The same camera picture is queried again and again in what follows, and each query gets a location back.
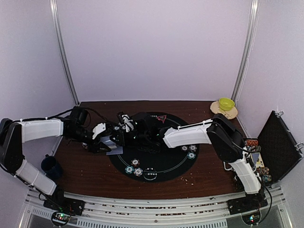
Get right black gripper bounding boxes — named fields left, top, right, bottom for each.
left=111, top=128, right=150, bottom=146

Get face down card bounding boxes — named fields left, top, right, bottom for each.
left=106, top=146, right=124, bottom=156

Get red triangular dealer marker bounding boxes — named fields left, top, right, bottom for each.
left=156, top=115, right=167, bottom=123

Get grey card deck box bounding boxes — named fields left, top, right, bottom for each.
left=100, top=136, right=117, bottom=150

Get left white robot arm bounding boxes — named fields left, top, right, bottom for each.
left=0, top=106, right=119, bottom=211

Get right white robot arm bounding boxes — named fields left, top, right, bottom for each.
left=111, top=113, right=262, bottom=210

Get round black poker mat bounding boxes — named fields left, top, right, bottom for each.
left=109, top=112, right=199, bottom=182

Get dark blue mug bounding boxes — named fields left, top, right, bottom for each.
left=41, top=154, right=63, bottom=180

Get beige plate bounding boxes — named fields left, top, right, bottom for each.
left=210, top=101, right=238, bottom=120

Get green plastic bowl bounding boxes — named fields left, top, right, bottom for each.
left=218, top=97, right=235, bottom=111

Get red white chips in case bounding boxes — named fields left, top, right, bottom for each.
left=245, top=139, right=258, bottom=146

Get poker chips row in case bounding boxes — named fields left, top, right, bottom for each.
left=256, top=167, right=272, bottom=183

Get black poker case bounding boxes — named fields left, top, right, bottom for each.
left=223, top=110, right=304, bottom=190

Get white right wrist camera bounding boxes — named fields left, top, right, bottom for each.
left=122, top=114, right=135, bottom=133

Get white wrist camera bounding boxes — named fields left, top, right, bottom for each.
left=122, top=114, right=135, bottom=133
left=92, top=123, right=106, bottom=140

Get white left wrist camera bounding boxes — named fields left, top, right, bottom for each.
left=92, top=123, right=106, bottom=140

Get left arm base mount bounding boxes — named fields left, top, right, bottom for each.
left=43, top=191, right=85, bottom=216

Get aluminium front rail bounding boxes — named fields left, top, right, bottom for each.
left=17, top=187, right=295, bottom=228

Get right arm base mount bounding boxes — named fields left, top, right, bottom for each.
left=227, top=191, right=268, bottom=215

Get right aluminium frame post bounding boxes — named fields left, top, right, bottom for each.
left=231, top=0, right=260, bottom=104

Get aluminium frame post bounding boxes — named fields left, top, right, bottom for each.
left=231, top=0, right=260, bottom=104
left=49, top=0, right=80, bottom=106

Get left aluminium frame post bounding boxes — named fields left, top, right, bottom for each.
left=49, top=0, right=80, bottom=106

